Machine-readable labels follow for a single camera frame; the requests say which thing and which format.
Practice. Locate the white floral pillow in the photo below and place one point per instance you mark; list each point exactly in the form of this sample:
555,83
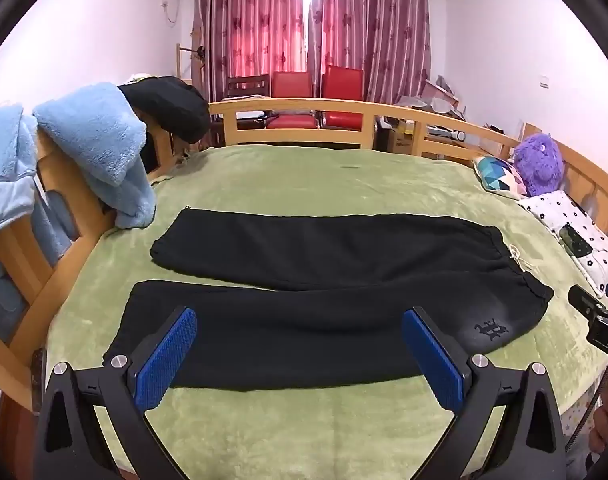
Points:
596,255

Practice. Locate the red floral curtain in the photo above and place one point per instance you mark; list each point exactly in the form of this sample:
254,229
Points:
374,15
249,20

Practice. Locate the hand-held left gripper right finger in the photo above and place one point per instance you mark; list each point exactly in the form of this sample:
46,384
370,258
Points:
434,360

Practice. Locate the green fleece blanket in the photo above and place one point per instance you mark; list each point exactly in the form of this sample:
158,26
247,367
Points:
309,180

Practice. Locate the black pants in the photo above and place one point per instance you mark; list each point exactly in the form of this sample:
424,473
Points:
309,255

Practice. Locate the geometric patterned pillow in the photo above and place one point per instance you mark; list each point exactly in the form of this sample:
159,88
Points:
496,172

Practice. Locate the wooden bed frame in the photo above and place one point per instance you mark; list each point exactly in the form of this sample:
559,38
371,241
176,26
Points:
294,106

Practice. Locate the purple plush toy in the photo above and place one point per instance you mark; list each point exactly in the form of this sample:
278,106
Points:
539,162

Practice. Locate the wooden coat rack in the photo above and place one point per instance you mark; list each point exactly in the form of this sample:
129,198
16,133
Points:
189,55

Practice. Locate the red chair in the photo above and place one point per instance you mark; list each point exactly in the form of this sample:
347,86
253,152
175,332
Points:
290,85
341,82

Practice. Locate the cardboard box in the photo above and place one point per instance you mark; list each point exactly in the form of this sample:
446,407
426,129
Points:
399,141

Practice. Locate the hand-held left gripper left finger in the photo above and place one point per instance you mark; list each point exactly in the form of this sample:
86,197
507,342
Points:
166,355

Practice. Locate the white wall outlet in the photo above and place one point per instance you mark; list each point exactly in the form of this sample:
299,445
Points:
545,81

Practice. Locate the grey sheets pile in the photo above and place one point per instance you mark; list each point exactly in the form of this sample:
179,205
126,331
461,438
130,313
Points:
434,95

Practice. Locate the light blue fleece garment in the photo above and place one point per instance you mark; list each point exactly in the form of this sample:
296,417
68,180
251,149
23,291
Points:
94,135

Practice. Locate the person's right hand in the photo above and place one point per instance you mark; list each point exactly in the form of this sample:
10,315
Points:
606,422

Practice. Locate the black garment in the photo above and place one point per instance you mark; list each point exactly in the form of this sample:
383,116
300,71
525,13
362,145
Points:
174,105

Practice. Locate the dark wooden chair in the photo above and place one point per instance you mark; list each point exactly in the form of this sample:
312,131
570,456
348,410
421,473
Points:
246,85

